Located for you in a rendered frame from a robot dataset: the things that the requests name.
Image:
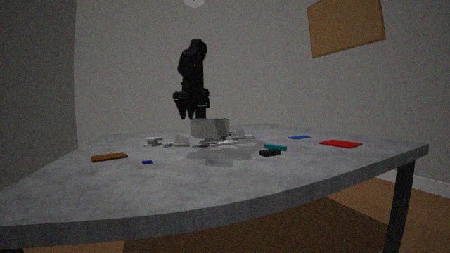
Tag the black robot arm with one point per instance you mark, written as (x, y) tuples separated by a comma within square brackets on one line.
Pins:
[(195, 55)]

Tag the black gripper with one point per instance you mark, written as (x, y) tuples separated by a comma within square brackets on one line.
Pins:
[(186, 101)]

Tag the red flat plate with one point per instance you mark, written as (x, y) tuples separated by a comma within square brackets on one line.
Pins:
[(343, 144)]

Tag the brown flat bar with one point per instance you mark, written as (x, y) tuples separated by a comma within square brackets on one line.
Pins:
[(107, 157)]

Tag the teal flat bar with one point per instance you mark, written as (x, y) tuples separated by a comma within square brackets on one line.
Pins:
[(280, 147)]

